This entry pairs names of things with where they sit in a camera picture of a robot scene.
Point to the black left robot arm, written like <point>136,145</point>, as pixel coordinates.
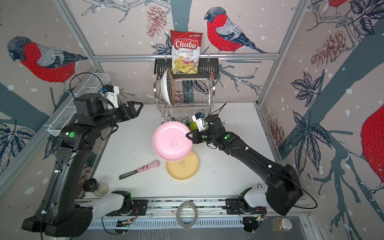
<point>58,215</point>

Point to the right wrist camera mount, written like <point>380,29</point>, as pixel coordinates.
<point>198,119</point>

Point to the lime green bowl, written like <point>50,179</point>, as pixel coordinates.
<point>193,126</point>

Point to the pink plate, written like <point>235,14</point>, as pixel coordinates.
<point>170,142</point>

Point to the yellow bear plate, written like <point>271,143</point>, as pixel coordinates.
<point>184,168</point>

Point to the grey tape roll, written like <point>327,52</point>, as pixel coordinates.
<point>187,215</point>

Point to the green leaf pattern cup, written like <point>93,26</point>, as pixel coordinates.
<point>187,122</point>

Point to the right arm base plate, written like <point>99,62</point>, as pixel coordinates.
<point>240,207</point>

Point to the pink cat paw knife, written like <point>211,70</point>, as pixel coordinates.
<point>153,164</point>

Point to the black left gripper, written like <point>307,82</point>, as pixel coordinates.
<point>134,112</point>

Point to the white patterned plate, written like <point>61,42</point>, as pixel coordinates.
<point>167,87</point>

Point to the steel two-tier dish rack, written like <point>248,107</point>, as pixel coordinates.
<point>191,96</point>

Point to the white wire mesh basket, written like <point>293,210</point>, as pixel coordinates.
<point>64,114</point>

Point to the Chuba cassava chips bag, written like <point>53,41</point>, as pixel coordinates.
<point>186,48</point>

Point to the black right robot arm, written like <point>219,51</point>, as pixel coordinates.
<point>283,187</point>

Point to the black wall shelf basket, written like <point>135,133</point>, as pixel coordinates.
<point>206,67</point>

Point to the glass jar white lid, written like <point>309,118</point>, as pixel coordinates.
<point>281,225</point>

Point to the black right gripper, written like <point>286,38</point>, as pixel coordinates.
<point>195,138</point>

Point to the black lid shaker bottle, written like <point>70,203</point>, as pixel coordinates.
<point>96,188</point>

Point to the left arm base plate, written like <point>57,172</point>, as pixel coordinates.
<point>138,208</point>

